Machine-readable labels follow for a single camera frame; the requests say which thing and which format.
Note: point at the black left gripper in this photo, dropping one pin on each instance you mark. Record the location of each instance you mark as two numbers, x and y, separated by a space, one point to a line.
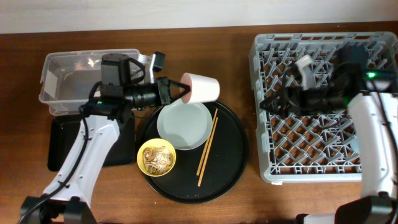
161 90

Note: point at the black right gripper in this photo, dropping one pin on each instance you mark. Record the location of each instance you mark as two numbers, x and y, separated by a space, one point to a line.
291 93

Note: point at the pink cup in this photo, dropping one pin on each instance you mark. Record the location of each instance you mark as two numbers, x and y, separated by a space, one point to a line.
202 89

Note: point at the yellow bowl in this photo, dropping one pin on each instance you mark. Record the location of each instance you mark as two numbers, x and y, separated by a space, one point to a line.
156 142

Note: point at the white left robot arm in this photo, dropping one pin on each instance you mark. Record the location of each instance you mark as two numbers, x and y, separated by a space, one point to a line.
126 84

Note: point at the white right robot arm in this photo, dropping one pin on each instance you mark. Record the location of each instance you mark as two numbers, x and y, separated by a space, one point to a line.
369 95

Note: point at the grey dishwasher rack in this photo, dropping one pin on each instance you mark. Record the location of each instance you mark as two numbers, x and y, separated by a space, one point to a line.
322 148

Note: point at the clear plastic waste bin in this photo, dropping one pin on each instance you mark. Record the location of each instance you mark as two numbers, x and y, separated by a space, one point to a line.
77 72

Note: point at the grey round plate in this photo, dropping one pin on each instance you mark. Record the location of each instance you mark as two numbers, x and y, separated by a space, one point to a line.
185 126

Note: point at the wooden chopstick left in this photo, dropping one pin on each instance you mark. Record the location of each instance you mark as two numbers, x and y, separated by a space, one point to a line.
206 145

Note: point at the wooden chopstick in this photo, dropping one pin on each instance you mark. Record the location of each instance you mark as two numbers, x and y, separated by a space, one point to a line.
202 171
206 145

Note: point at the wooden chopstick right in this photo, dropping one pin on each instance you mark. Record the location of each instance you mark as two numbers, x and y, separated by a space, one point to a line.
202 171

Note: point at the food scraps and rice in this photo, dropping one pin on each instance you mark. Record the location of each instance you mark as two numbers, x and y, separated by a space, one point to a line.
157 160

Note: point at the black rectangular tray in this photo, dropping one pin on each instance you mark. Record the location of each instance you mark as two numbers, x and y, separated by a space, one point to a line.
64 131

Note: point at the white label on bin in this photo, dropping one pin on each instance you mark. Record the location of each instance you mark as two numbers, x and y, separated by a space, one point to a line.
50 84

